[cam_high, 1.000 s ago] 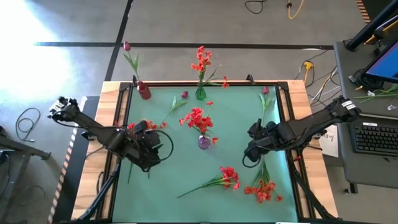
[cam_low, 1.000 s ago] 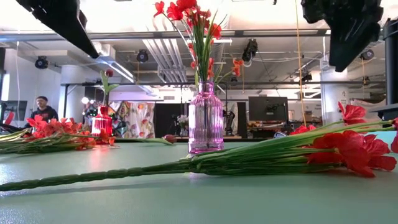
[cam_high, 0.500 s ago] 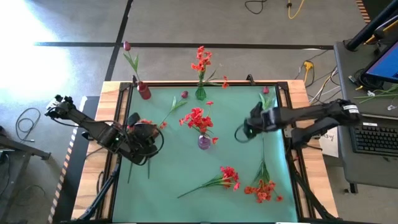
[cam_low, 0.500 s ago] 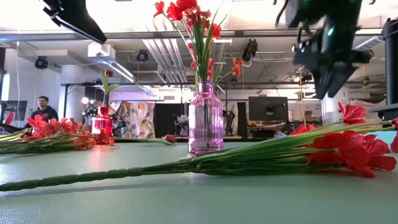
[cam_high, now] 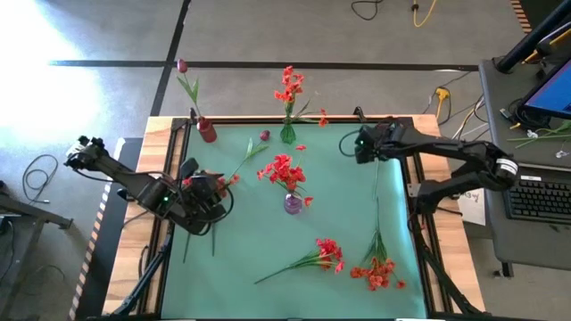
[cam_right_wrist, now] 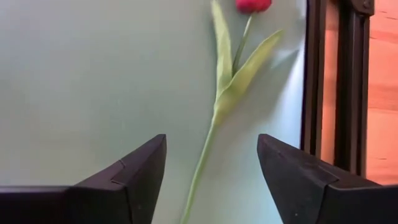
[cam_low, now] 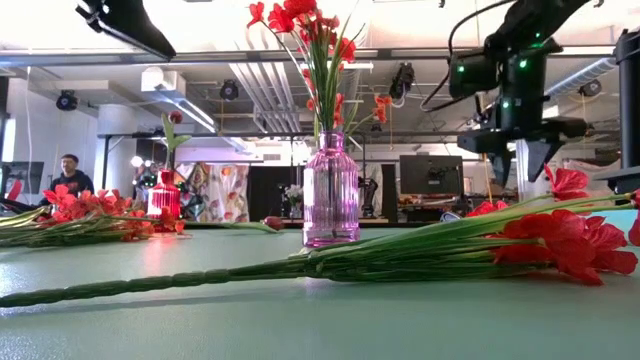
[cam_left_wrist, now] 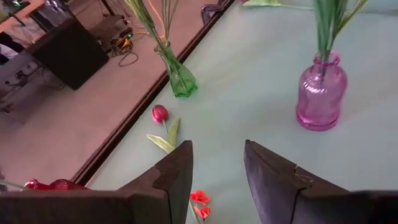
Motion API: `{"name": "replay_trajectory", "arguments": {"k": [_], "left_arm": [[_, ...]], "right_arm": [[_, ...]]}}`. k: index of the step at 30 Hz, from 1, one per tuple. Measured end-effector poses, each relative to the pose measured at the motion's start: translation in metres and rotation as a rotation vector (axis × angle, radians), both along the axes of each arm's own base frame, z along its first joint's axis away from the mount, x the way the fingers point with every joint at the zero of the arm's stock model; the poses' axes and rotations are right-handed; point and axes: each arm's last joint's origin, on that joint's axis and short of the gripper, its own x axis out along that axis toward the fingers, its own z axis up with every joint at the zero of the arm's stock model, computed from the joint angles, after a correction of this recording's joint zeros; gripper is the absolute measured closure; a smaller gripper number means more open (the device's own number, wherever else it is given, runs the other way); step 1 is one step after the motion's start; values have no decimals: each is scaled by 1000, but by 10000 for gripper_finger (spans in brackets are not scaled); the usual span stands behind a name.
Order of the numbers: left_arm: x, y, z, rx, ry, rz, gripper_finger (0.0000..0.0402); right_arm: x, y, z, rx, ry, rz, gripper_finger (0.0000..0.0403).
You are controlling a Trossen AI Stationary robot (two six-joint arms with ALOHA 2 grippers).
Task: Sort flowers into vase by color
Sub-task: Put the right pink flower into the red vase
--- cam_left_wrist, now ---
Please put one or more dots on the black floor case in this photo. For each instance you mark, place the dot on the black floor case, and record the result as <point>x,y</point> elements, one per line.
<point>71,53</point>

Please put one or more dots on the red ribbed glass vase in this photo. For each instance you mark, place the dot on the red ribbed glass vase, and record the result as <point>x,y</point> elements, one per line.
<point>62,185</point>

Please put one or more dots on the green table mat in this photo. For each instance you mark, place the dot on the green table mat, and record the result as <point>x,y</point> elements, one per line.
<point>248,77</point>

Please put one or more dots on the green glass vase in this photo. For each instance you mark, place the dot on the green glass vase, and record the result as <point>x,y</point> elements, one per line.
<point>182,84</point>

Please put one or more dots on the pink ribbed glass vase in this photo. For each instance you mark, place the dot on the pink ribbed glass vase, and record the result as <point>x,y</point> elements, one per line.
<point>320,102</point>

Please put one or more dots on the wooden desk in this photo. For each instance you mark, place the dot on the wooden desk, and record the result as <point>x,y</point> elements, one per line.
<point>18,12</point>

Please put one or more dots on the black aluminium table frame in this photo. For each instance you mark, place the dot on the black aluminium table frame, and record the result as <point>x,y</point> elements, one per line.
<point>129,119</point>

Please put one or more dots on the orange artificial flower bunch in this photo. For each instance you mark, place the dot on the orange artificial flower bunch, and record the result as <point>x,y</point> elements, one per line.
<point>143,18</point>

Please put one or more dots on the black table clamp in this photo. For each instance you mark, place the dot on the black table clamp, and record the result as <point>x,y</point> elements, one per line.
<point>204,14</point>

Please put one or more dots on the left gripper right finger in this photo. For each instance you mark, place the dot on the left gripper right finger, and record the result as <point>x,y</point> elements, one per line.
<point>270,180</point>

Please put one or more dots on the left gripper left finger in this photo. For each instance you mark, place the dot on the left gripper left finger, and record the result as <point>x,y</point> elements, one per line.
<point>178,174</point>

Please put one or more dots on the dark red artificial tulip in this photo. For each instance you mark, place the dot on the dark red artificial tulip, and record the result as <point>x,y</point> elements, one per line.
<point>160,114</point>

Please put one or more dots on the red artificial flower bunch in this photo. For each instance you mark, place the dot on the red artificial flower bunch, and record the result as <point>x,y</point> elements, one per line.
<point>326,31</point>
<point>199,196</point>

